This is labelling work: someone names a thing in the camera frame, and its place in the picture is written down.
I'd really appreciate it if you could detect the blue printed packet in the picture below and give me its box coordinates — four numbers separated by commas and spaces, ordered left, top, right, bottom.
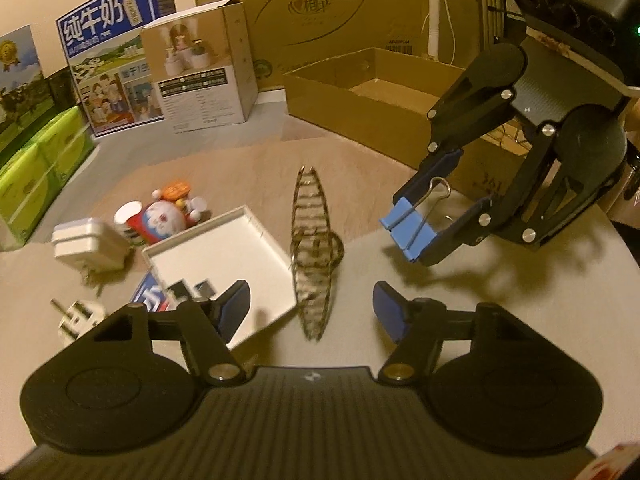
131, 272, 176, 313

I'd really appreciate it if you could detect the white cable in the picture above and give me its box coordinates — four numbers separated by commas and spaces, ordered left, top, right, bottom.
440, 0, 457, 56

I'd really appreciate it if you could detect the green box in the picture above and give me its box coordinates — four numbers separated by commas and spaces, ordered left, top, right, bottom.
37, 105, 98, 193
0, 142, 63, 251

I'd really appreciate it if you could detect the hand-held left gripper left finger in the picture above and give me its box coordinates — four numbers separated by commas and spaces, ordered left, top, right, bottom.
95, 280, 251, 387

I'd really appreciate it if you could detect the white pole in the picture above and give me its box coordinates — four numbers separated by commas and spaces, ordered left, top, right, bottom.
427, 0, 446, 58

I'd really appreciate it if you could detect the white product box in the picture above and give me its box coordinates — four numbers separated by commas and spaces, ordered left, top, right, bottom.
140, 0, 259, 135

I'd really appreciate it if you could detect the blue binder clip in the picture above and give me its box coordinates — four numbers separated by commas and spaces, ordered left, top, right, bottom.
378, 176, 458, 264

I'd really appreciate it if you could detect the blue cartoon cat toy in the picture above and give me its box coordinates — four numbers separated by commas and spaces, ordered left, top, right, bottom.
142, 180, 211, 243

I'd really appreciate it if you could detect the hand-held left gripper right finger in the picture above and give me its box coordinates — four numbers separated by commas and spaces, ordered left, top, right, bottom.
372, 281, 531, 386

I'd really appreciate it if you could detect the white power adapter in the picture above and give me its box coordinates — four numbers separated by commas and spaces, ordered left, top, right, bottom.
51, 217, 132, 275

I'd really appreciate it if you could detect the blue milk carton box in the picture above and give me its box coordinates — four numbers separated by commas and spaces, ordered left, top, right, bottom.
55, 0, 176, 138

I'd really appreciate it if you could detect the landscape printed box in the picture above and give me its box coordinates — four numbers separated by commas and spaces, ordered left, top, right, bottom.
0, 24, 81, 153

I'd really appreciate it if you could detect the shallow cardboard box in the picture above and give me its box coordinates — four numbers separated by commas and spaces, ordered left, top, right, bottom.
282, 46, 531, 201

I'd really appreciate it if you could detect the brown floor mat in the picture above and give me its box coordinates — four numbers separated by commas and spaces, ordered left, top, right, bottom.
95, 132, 451, 271

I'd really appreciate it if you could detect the white shallow box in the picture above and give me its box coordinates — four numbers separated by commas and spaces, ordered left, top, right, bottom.
141, 204, 298, 351

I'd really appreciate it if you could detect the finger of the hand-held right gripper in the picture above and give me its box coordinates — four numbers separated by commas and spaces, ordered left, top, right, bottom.
419, 125, 616, 267
393, 77, 516, 206

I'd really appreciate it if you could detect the large brown cardboard box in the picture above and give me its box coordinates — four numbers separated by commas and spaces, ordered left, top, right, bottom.
187, 0, 436, 93

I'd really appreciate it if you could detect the white three-pin plug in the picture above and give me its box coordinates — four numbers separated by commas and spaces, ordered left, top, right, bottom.
50, 297, 107, 346

